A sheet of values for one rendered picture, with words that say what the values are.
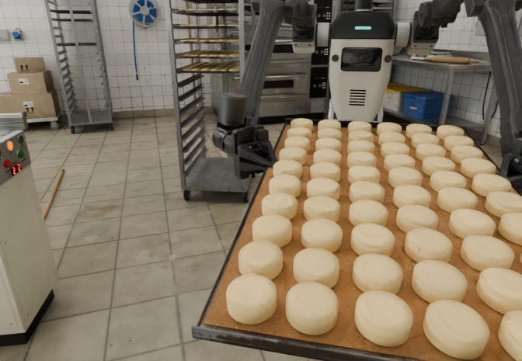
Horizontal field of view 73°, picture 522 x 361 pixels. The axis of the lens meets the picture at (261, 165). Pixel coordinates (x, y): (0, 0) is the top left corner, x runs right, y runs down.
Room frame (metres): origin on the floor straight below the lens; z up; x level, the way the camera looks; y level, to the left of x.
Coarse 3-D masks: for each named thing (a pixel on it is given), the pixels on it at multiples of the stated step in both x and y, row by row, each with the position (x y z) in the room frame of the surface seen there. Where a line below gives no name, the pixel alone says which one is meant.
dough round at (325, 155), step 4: (316, 152) 0.60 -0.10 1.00; (320, 152) 0.60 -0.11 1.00; (324, 152) 0.60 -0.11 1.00; (328, 152) 0.60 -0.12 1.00; (332, 152) 0.60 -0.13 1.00; (336, 152) 0.60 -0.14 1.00; (316, 156) 0.59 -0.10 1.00; (320, 156) 0.59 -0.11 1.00; (324, 156) 0.59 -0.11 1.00; (328, 156) 0.59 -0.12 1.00; (332, 156) 0.59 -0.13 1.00; (336, 156) 0.59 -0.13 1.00; (340, 156) 0.59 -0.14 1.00; (316, 160) 0.59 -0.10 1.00; (320, 160) 0.58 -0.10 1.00; (324, 160) 0.58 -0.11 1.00; (328, 160) 0.57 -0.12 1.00; (332, 160) 0.58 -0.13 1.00; (336, 160) 0.58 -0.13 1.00; (340, 160) 0.58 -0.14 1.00; (336, 164) 0.58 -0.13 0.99; (340, 164) 0.59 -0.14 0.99
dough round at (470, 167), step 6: (462, 162) 0.56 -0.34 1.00; (468, 162) 0.55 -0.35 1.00; (474, 162) 0.55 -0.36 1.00; (480, 162) 0.55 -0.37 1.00; (486, 162) 0.55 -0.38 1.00; (462, 168) 0.55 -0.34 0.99; (468, 168) 0.54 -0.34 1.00; (474, 168) 0.53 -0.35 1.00; (480, 168) 0.53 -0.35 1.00; (486, 168) 0.53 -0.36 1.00; (492, 168) 0.53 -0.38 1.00; (462, 174) 0.55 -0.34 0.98; (468, 174) 0.54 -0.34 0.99; (474, 174) 0.53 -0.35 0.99
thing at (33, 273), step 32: (0, 192) 1.16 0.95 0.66; (32, 192) 1.36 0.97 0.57; (0, 224) 1.11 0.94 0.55; (32, 224) 1.30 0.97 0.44; (0, 256) 1.07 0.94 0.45; (32, 256) 1.24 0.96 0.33; (0, 288) 1.06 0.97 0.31; (32, 288) 1.18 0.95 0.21; (0, 320) 1.06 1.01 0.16; (32, 320) 1.13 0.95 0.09
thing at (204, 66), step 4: (196, 64) 2.68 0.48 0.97; (200, 64) 2.68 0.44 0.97; (204, 64) 2.68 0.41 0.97; (208, 64) 2.68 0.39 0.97; (212, 64) 2.68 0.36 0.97; (216, 64) 2.68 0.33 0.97; (220, 64) 2.77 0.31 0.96; (224, 64) 2.70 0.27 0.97; (228, 64) 2.77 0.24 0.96; (232, 64) 2.69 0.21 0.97; (236, 64) 2.76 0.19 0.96; (184, 68) 2.41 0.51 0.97; (188, 68) 2.41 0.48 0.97; (192, 68) 2.44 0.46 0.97; (196, 68) 2.41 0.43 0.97; (200, 68) 2.44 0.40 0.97; (204, 68) 2.41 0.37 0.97; (208, 68) 2.42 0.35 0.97; (212, 68) 2.49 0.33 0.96; (216, 68) 2.42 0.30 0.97; (220, 68) 2.48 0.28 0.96; (224, 68) 2.41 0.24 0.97; (228, 68) 2.43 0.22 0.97; (232, 68) 2.41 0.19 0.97; (236, 68) 2.41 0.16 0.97
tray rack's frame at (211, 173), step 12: (252, 12) 2.90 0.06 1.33; (252, 24) 2.90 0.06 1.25; (252, 36) 2.90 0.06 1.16; (204, 144) 2.95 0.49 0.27; (204, 156) 2.94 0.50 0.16; (228, 156) 2.94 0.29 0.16; (204, 168) 2.68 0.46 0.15; (216, 168) 2.68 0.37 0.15; (228, 168) 2.68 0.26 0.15; (192, 180) 2.44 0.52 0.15; (204, 180) 2.44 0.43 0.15; (216, 180) 2.44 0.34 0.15; (228, 180) 2.44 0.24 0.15; (240, 180) 2.44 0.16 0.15
